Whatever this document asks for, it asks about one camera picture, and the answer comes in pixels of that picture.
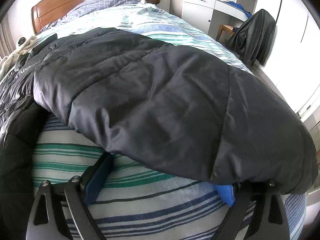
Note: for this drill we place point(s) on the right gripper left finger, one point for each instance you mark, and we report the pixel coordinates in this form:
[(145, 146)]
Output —
[(47, 220)]

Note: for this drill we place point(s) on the black puffer jacket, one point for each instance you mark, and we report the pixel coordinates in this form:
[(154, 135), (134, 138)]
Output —
[(174, 109)]

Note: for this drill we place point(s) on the striped bed duvet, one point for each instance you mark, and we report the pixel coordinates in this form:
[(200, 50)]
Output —
[(136, 202)]

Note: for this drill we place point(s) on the cream garment on bed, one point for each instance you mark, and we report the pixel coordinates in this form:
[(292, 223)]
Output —
[(9, 61)]

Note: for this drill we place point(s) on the beige curtain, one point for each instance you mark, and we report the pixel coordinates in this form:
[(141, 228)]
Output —
[(7, 45)]

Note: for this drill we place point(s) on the dark coat on chair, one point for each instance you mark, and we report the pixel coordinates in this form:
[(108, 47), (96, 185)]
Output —
[(254, 38)]

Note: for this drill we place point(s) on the wooden stool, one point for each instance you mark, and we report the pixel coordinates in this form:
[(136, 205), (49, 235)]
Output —
[(227, 28)]

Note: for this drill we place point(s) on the blue cloth on desk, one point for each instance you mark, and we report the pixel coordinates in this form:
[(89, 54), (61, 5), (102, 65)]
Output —
[(240, 7)]

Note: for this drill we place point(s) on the white dressing desk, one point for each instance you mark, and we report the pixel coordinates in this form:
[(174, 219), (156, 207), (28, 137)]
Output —
[(207, 15)]

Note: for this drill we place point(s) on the blue checked blanket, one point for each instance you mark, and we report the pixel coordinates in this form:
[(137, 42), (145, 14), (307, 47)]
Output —
[(87, 7)]

